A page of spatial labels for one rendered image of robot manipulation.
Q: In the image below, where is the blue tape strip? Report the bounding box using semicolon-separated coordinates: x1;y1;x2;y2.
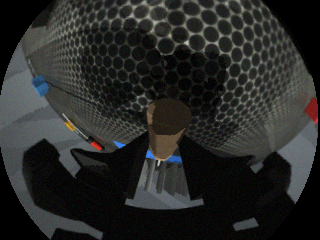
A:
113;141;183;164

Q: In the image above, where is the blue cube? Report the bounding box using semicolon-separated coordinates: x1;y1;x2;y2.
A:
31;73;51;97

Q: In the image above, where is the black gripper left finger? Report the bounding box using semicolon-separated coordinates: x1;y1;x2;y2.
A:
71;131;149;200

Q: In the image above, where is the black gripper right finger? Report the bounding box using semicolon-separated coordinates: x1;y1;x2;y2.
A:
179;135;256;200

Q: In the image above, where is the red cube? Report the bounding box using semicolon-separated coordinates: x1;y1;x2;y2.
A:
305;99;319;121

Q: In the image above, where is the brown-handled metal rod tool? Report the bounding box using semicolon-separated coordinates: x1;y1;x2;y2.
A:
147;99;192;167

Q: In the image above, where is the red-handled screwdriver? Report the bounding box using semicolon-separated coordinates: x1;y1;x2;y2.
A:
63;112;104;152

